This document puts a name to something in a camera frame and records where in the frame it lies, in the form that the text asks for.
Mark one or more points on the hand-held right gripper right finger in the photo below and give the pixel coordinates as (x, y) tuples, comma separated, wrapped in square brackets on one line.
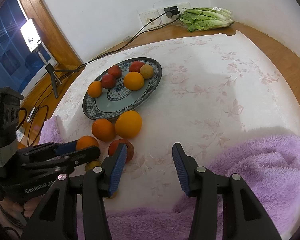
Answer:
[(179, 167)]

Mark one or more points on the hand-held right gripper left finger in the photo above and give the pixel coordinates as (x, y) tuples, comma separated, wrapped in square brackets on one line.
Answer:
[(118, 170)]

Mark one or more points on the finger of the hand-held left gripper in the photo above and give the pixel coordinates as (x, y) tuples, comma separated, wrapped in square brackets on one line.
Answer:
[(65, 148), (87, 153)]

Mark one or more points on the large yellow orange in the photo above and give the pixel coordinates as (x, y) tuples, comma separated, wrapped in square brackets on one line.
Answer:
[(128, 124)]

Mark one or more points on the blue patterned ceramic plate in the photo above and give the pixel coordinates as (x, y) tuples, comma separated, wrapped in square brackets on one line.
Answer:
[(115, 102)]

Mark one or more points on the small red apple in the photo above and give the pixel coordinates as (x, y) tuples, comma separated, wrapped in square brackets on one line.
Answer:
[(115, 71), (108, 81)]

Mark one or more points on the person's left hand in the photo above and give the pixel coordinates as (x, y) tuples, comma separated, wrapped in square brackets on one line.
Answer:
[(27, 206)]

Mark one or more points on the white box with blue print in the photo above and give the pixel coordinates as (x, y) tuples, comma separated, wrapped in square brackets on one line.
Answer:
[(21, 133)]

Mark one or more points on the white adapter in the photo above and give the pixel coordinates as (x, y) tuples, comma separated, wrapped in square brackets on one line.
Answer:
[(32, 115)]

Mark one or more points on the white floral tablecloth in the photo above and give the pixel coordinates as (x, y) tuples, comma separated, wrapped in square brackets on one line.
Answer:
[(202, 105)]

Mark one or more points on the purple fleece blanket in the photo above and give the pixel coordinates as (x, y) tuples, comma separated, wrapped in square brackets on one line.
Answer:
[(252, 167)]

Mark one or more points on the dark window pane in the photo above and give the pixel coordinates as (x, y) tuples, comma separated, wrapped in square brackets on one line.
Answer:
[(5, 55)]

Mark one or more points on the black tripod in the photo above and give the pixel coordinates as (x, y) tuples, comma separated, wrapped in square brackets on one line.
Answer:
[(50, 68)]

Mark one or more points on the bagged romaine lettuce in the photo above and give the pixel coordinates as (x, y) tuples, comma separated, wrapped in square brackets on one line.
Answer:
[(205, 18)]

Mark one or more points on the black plug-in charger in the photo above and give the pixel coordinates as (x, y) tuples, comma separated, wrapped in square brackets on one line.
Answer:
[(171, 11)]

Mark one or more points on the white wall socket plate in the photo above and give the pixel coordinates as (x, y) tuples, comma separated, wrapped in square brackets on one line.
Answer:
[(162, 20), (186, 7), (148, 20)]

